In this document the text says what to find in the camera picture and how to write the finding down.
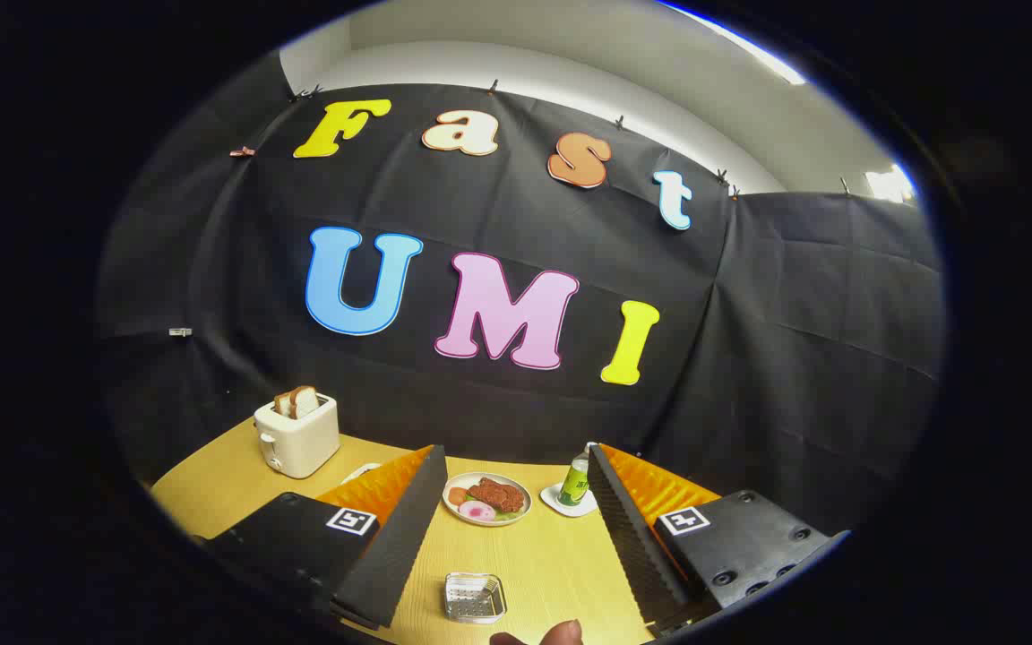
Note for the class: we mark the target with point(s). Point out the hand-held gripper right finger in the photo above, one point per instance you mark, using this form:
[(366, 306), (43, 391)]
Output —
[(632, 546)]

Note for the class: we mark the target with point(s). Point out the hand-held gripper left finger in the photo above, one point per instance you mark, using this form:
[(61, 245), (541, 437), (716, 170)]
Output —
[(399, 546)]

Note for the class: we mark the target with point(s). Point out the white oval food plate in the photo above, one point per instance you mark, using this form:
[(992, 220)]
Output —
[(453, 512)]

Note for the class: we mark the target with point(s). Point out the orange carrot slice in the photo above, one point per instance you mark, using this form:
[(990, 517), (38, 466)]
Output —
[(458, 495)]

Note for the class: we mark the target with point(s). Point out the green label bottle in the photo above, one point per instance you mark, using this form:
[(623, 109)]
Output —
[(575, 484)]

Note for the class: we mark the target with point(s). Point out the pink ham slice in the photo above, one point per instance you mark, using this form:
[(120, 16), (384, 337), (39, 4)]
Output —
[(477, 511)]

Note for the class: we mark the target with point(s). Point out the white divided tray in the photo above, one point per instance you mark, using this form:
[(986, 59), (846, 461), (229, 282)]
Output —
[(362, 468)]

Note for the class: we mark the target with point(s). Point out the white square coaster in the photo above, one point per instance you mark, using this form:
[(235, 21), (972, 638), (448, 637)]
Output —
[(556, 502)]

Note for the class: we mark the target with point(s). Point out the brown grilled meat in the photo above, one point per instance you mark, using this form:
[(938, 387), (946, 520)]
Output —
[(498, 494)]

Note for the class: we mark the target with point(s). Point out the green lettuce leaf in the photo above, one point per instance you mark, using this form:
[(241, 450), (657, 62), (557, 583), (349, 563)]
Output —
[(510, 516)]

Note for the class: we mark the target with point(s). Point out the white toaster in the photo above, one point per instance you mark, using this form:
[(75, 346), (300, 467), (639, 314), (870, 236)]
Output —
[(301, 439)]

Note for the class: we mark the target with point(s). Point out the large toast bread slice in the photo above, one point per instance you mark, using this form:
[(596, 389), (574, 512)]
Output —
[(305, 402)]

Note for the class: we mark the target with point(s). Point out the small toast bread slice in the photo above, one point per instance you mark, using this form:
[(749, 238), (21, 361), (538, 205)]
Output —
[(283, 405)]

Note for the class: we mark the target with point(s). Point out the black backdrop cloth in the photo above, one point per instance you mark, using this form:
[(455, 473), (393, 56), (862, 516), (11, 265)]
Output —
[(749, 358)]

